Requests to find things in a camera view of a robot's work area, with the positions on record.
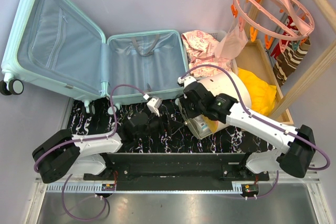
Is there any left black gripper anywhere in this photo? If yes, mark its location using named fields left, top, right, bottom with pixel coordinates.
left=135, top=108, right=183, bottom=141

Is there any white toiletry pack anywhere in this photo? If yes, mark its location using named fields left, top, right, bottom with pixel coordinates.
left=194, top=115, right=212, bottom=138

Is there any white round drum box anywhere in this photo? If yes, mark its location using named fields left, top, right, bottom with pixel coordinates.
left=183, top=70, right=253, bottom=140

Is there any cream pink-print cloth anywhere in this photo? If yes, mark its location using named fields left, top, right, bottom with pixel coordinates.
left=181, top=29, right=234, bottom=78

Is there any light blue hard-shell suitcase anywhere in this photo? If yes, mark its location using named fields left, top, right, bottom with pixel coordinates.
left=1, top=0, right=188, bottom=115

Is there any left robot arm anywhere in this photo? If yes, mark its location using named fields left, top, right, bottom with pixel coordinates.
left=32, top=112, right=185, bottom=184

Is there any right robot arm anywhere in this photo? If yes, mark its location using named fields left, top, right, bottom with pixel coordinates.
left=178, top=77, right=316, bottom=180

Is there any black marble pattern mat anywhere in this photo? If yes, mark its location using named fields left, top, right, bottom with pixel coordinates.
left=64, top=98, right=273, bottom=153

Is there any yellow cloth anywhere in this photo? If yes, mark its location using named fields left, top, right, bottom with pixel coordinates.
left=238, top=68, right=277, bottom=116

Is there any translucent pink plastic bag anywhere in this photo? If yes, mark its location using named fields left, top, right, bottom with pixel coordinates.
left=215, top=24, right=248, bottom=62

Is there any white perforated plastic basket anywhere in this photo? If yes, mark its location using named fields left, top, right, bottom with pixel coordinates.
left=183, top=28, right=237, bottom=78

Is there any wooden tray base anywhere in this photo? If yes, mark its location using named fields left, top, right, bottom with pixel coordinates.
left=233, top=38, right=294, bottom=126

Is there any brown striped cloth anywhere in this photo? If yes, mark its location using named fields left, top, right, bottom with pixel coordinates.
left=271, top=37, right=311, bottom=87

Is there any pink round clip hanger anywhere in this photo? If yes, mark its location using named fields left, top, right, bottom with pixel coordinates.
left=231, top=0, right=314, bottom=48

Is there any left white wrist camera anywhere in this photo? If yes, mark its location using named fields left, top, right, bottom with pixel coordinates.
left=143, top=94, right=162, bottom=117

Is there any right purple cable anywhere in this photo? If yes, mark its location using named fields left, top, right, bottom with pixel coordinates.
left=181, top=64, right=331, bottom=200

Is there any purple cable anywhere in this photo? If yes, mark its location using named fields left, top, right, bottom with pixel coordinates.
left=181, top=64, right=331, bottom=200
left=34, top=83, right=153, bottom=221

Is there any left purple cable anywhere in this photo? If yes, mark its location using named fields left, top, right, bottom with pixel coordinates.
left=34, top=83, right=153, bottom=221

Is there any wooden hanger rack frame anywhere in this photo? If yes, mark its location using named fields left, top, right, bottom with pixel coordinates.
left=246, top=0, right=336, bottom=120

